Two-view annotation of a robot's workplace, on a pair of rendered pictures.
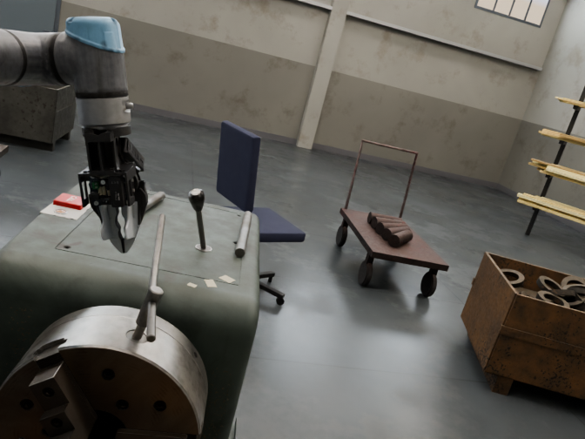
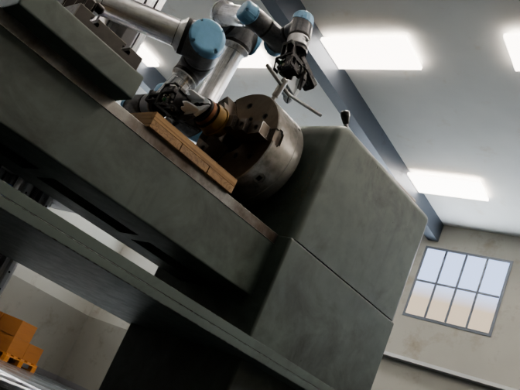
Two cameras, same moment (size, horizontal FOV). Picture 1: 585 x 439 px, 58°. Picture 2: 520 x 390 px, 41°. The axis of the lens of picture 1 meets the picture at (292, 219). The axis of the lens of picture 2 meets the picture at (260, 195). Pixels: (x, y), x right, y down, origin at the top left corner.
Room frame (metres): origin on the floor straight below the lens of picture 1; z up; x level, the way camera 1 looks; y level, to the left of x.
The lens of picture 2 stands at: (-0.27, -1.38, 0.33)
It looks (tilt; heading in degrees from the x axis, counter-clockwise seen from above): 19 degrees up; 55
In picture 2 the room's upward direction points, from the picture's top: 24 degrees clockwise
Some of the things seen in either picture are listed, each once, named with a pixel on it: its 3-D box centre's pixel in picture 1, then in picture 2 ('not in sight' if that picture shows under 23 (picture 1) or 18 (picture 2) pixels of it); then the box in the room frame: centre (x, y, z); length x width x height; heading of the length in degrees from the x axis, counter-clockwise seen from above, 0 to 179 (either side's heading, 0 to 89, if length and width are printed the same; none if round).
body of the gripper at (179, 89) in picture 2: not in sight; (169, 102); (0.46, 0.29, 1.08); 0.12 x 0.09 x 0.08; 96
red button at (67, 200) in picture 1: (70, 203); not in sight; (1.12, 0.50, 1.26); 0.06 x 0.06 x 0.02; 8
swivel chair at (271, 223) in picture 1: (257, 216); not in sight; (3.54, 0.25, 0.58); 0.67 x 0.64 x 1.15; 109
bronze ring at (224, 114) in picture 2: not in sight; (212, 118); (0.56, 0.19, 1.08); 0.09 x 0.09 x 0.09; 8
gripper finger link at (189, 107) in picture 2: not in sight; (192, 106); (0.48, 0.18, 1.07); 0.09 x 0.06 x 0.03; 96
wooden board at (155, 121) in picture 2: not in sight; (150, 153); (0.43, 0.18, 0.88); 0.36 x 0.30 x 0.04; 98
